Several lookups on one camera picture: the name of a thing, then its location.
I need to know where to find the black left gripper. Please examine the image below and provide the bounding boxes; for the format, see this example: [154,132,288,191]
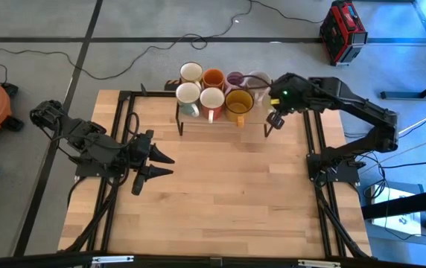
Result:
[127,129,176,182]

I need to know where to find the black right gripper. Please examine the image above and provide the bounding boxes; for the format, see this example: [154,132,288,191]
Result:
[270,72,313,115]

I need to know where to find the grey floral mug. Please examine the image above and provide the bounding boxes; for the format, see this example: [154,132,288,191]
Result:
[246,70,273,105]

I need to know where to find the amber glass mug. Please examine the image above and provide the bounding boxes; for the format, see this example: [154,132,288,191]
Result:
[224,89,255,128]

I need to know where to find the purple ribbed mug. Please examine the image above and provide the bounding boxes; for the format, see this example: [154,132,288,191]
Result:
[224,71,247,94]

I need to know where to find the teal mug white handle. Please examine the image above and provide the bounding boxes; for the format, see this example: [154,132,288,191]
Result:
[175,82,202,118]

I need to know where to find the coral mug white inside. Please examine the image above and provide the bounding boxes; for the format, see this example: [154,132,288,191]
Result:
[199,86,226,124]

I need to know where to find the orange mug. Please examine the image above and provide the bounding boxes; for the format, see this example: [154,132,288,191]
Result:
[202,68,226,90]

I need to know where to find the yellow mug white inside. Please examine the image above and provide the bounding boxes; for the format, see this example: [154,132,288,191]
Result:
[179,61,204,85]

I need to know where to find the wooden shelf black legs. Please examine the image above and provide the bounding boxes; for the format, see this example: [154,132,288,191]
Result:
[175,79,279,138]

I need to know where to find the red black tool case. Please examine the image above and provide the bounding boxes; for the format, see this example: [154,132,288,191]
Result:
[319,0,369,67]

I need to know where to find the black bar silver brackets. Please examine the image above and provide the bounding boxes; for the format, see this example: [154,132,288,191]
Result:
[0,251,426,268]

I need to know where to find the white box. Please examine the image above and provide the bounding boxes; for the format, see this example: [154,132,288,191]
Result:
[370,183,423,236]

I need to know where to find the black beam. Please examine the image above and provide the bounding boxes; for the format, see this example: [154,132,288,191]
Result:
[361,185,426,220]

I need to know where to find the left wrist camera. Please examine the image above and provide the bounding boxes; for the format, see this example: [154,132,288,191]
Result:
[130,173,147,197]

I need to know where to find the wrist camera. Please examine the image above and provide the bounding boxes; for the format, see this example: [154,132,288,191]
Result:
[266,111,285,130]
[130,173,147,197]

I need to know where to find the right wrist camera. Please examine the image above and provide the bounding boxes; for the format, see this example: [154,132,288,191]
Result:
[266,111,285,130]

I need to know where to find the right arm looped cable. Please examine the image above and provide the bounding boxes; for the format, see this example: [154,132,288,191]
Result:
[241,74,273,91]

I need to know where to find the arm looped cable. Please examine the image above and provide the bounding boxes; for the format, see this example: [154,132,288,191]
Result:
[241,74,273,91]
[123,111,142,179]

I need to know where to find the left arm looped cable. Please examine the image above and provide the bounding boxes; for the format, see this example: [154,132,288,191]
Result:
[123,111,142,179]

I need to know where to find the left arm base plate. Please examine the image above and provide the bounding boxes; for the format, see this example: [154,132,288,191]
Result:
[68,159,127,179]

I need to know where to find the black metal table frame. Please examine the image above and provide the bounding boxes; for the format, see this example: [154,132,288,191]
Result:
[114,88,348,260]

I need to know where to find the black cable bundle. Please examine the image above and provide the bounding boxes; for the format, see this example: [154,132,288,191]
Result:
[63,176,121,254]
[317,182,372,260]

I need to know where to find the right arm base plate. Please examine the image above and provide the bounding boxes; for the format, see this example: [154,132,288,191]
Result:
[307,151,361,184]

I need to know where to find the black floor cable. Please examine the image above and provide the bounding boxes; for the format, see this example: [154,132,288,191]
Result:
[0,0,325,81]

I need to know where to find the grey metal stand frame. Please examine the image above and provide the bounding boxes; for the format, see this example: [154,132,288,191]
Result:
[367,0,426,101]

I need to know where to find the white cable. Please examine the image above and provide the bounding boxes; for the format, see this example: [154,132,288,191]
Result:
[397,114,426,137]

